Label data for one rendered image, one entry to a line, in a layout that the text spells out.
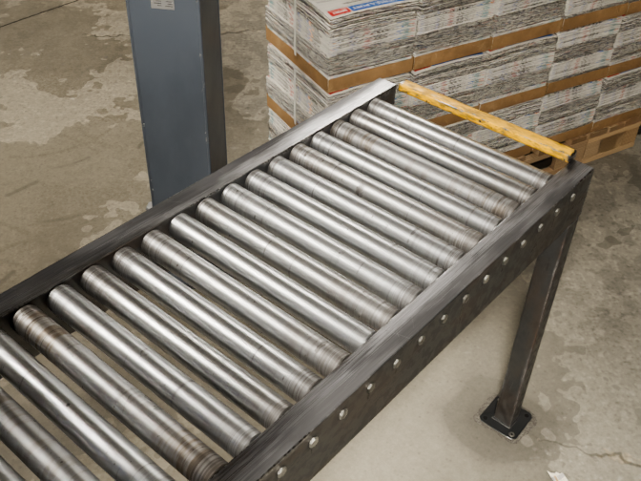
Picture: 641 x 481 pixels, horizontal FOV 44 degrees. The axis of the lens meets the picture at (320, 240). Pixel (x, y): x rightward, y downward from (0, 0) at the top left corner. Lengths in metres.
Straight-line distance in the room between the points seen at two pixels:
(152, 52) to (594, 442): 1.51
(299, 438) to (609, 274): 1.79
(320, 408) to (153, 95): 1.23
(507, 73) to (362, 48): 0.60
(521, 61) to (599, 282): 0.75
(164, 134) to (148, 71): 0.19
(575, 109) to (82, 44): 2.25
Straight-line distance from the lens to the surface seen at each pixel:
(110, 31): 4.08
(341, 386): 1.17
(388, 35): 2.27
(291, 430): 1.12
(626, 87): 3.18
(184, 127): 2.19
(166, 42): 2.08
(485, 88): 2.63
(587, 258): 2.77
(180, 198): 1.51
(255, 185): 1.55
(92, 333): 1.29
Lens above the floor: 1.69
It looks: 40 degrees down
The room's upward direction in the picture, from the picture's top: 2 degrees clockwise
